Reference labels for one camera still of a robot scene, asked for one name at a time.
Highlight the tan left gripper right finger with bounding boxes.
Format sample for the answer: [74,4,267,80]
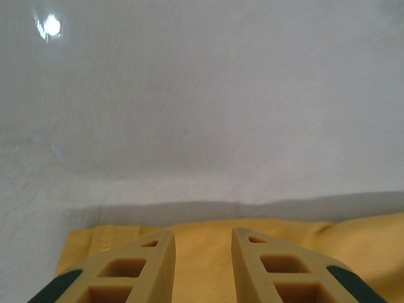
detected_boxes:
[232,227,378,303]

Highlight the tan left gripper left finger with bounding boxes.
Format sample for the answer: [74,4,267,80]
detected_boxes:
[28,230,175,303]

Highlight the orange t-shirt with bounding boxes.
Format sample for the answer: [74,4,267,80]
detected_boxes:
[56,211,404,303]

